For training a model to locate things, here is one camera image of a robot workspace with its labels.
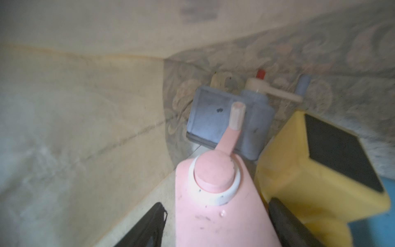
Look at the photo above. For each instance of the purple grey pencil sharpener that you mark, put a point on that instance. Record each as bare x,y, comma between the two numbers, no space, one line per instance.
214,110

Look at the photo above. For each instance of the small yellow pencil sharpener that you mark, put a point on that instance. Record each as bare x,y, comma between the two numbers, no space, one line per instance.
323,175

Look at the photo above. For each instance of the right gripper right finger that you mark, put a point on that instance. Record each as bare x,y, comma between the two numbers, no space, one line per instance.
290,231

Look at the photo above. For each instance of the cream tote bag green handles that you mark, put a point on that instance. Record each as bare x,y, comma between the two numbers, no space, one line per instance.
95,97

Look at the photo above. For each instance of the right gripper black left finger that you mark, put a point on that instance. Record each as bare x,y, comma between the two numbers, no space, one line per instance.
148,232

